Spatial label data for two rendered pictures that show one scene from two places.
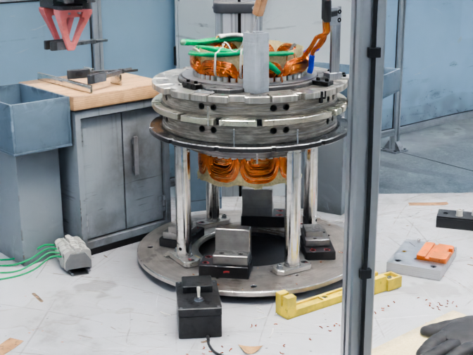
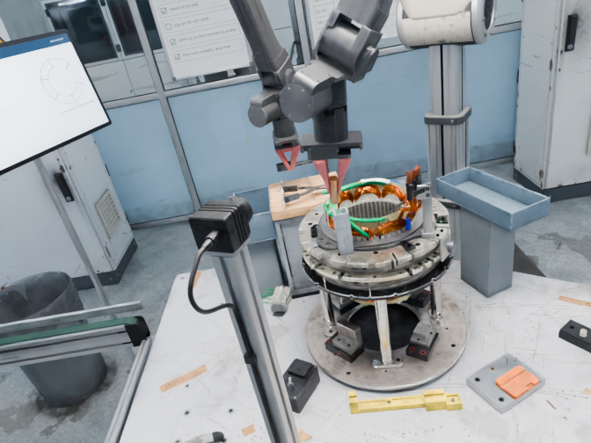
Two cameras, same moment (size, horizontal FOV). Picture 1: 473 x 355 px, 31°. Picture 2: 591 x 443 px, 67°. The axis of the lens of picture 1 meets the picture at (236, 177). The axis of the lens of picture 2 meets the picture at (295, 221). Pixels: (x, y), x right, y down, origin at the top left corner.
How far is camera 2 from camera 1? 85 cm
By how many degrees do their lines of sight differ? 40
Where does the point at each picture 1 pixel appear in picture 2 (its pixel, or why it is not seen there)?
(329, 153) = (479, 253)
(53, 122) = (261, 227)
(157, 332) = not seen: hidden behind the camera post
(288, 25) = not seen: outside the picture
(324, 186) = (477, 273)
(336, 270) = (418, 375)
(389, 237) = (506, 337)
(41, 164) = (261, 246)
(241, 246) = (352, 338)
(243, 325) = (321, 407)
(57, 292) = not seen: hidden behind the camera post
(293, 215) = (381, 334)
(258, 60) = (339, 232)
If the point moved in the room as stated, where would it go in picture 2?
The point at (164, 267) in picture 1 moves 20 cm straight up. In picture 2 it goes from (315, 330) to (301, 265)
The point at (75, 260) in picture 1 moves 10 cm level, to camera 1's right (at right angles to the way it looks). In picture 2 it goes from (275, 307) to (304, 317)
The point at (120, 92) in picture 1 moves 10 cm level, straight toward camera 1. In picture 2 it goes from (307, 207) to (288, 227)
